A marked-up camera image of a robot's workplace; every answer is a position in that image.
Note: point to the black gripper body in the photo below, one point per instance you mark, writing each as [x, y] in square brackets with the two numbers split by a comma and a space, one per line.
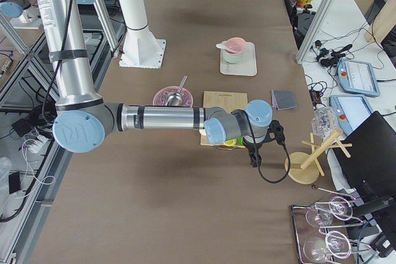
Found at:
[251, 146]

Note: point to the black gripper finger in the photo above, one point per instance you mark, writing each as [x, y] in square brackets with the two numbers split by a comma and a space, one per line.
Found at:
[257, 159]
[252, 158]

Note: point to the small pink bowl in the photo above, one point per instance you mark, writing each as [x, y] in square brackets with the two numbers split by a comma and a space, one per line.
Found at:
[235, 45]

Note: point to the white ceramic spoon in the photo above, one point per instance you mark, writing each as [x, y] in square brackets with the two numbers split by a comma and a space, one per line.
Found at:
[224, 46]

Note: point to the large pink bowl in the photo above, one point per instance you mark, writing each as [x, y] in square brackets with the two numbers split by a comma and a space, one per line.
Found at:
[167, 96]

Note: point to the lemon slice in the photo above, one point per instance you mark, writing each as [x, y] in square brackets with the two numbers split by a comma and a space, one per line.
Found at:
[230, 143]

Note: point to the folded grey cloth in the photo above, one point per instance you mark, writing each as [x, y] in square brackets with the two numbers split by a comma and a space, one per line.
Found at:
[283, 99]

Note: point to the wooden mug tree stand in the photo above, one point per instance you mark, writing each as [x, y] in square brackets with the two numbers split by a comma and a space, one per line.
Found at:
[305, 168]

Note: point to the wooden cutting board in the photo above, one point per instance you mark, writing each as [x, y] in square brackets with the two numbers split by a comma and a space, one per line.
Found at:
[229, 101]

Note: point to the white rectangular serving tray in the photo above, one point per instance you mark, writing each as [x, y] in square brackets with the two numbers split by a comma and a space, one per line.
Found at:
[245, 67]

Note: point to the stacked green bowls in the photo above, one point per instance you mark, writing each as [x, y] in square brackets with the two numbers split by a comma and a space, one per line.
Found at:
[232, 58]

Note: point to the blue teach pendant tablet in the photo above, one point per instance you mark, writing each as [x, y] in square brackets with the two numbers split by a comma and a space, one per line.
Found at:
[357, 77]

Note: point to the metal ice scoop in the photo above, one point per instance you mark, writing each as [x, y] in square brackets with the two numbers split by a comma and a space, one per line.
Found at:
[176, 95]

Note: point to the wine glass rack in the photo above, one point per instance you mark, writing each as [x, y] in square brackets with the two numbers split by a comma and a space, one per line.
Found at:
[320, 231]

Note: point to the clear ice cubes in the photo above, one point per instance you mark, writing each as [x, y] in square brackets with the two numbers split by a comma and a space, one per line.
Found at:
[162, 95]

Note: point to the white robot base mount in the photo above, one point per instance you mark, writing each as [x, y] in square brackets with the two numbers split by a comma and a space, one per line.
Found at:
[140, 49]

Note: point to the aluminium frame post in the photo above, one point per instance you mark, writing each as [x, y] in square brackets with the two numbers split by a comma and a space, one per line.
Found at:
[314, 28]

